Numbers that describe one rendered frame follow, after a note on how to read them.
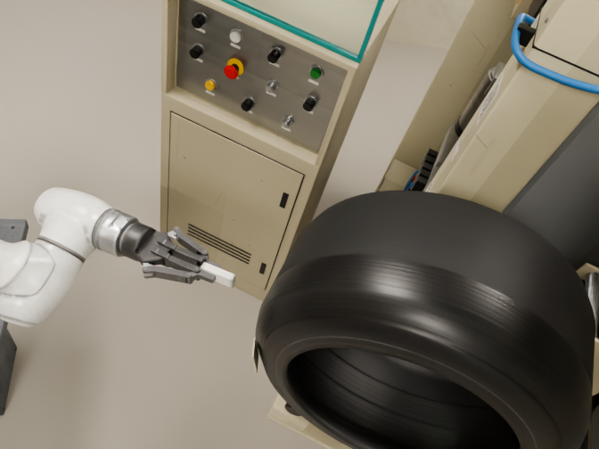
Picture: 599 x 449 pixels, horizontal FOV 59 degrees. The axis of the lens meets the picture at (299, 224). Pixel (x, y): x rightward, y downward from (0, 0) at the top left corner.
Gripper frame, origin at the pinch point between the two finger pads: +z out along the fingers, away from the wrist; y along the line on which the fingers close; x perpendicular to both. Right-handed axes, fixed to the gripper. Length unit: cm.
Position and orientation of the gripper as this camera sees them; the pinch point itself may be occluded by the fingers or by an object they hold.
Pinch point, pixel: (217, 274)
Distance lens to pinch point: 106.0
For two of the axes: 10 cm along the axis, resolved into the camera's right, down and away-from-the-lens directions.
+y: 3.9, -6.9, 6.1
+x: -0.9, 6.4, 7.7
